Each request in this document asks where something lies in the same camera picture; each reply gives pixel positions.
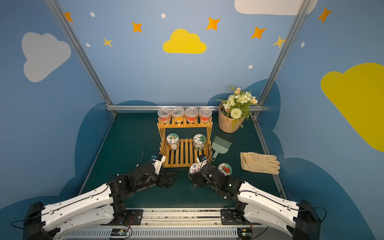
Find large jar purple flower lid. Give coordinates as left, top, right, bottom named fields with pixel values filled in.
left=189, top=163, right=201, bottom=175

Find large jar red strawberry lid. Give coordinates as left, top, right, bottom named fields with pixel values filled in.
left=218, top=163, right=233, bottom=176

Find large jar green leaf lid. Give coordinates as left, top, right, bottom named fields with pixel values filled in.
left=193, top=134, right=207, bottom=151

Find bamboo two-tier shelf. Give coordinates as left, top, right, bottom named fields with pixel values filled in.
left=157, top=117, right=213, bottom=168

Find large jar orange flower lid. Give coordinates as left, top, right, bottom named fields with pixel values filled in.
left=166, top=133, right=180, bottom=151

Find small clear jar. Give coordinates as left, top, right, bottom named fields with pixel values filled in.
left=185, top=107, right=199, bottom=123
left=158, top=107, right=172, bottom=124
left=172, top=107, right=185, bottom=123
left=199, top=107, right=212, bottom=123

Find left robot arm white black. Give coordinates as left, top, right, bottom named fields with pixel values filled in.
left=23, top=164, right=178, bottom=240

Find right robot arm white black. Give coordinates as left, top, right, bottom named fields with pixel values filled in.
left=189, top=163, right=322, bottom=240

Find pink ribbed flower pot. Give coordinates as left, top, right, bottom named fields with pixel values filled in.
left=219, top=103, right=245, bottom=134

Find beige work gloves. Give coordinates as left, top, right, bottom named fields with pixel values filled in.
left=240, top=152, right=281, bottom=175

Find right green circuit board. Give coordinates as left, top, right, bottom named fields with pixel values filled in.
left=237, top=228, right=253, bottom=240

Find green circuit board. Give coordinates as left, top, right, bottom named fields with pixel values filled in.
left=110, top=228, right=129, bottom=238
left=237, top=228, right=253, bottom=240

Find left green circuit board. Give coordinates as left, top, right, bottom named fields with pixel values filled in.
left=110, top=228, right=129, bottom=238

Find white green artificial flowers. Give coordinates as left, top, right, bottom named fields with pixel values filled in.
left=217, top=86, right=266, bottom=129

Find rear aluminium crossbar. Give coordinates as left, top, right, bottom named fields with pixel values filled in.
left=106, top=104, right=266, bottom=112

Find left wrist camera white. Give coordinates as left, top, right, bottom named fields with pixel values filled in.
left=151, top=154, right=166, bottom=175

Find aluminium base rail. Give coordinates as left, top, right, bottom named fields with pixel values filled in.
left=58, top=208, right=292, bottom=240

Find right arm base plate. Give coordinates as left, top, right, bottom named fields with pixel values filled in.
left=220, top=208, right=261, bottom=226

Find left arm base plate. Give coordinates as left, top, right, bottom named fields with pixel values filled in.
left=106, top=209, right=144, bottom=227

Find right aluminium frame post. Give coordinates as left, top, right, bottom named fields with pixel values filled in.
left=259, top=0, right=312, bottom=107

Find aluminium frame post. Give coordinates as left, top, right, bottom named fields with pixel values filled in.
left=46, top=0, right=113, bottom=109
left=259, top=0, right=312, bottom=107

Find left aluminium frame post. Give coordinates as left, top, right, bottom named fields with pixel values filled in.
left=46, top=0, right=113, bottom=109

